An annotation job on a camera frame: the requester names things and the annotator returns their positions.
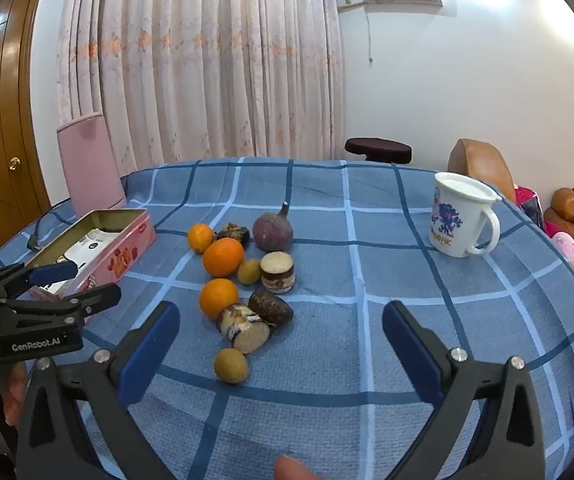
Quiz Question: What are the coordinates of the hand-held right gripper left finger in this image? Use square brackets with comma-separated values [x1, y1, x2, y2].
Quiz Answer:
[16, 301, 181, 480]

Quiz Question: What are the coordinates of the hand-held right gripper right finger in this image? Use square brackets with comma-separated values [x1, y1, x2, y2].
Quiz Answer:
[382, 300, 560, 480]

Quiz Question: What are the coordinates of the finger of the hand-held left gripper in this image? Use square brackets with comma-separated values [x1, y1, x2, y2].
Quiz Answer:
[0, 259, 79, 302]
[0, 282, 122, 329]

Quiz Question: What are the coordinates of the pink tin box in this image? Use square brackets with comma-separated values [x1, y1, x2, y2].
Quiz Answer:
[23, 208, 157, 326]

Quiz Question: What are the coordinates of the yellow-green longan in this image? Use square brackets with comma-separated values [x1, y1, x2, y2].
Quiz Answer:
[214, 348, 250, 385]
[237, 259, 262, 285]

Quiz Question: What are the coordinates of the large orange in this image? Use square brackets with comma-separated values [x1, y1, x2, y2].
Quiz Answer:
[202, 238, 245, 279]
[199, 278, 240, 320]

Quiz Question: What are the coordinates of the cut taro piece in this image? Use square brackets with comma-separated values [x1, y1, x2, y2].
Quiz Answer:
[215, 303, 273, 355]
[260, 251, 296, 295]

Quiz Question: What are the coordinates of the small orange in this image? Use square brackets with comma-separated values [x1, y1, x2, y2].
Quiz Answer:
[187, 223, 216, 254]

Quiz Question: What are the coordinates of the dark brown round fruit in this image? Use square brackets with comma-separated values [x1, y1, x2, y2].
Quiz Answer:
[248, 289, 295, 328]

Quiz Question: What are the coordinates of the person's left hand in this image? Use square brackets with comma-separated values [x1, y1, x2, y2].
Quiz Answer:
[0, 361, 31, 431]

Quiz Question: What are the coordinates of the person's right hand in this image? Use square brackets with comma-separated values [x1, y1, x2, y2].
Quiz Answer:
[273, 454, 321, 480]

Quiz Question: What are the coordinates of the white paper packet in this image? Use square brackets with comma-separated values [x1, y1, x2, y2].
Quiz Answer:
[42, 227, 129, 293]

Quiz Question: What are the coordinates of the blue checked tablecloth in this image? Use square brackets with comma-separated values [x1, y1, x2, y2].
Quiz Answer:
[0, 156, 574, 480]

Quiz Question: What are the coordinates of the pink cylinder container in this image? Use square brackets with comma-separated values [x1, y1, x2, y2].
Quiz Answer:
[57, 112, 127, 216]

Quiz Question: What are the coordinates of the white printed mug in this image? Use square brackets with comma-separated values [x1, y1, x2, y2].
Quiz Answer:
[427, 171, 502, 259]

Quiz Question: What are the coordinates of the dark brown fruit piece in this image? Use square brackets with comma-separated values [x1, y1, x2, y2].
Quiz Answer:
[215, 222, 251, 248]

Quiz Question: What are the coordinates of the purple passion fruit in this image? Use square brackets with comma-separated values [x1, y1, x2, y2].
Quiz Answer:
[252, 202, 294, 253]

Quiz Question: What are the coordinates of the brown leather chair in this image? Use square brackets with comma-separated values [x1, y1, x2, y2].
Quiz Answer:
[448, 138, 516, 203]

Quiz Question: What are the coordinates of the dark round stool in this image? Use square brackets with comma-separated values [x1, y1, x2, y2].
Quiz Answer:
[344, 137, 413, 163]

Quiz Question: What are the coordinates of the pink floral curtain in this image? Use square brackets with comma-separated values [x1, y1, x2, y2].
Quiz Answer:
[56, 0, 346, 177]

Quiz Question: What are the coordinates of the black cable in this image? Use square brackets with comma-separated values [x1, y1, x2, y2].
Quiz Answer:
[27, 199, 75, 252]

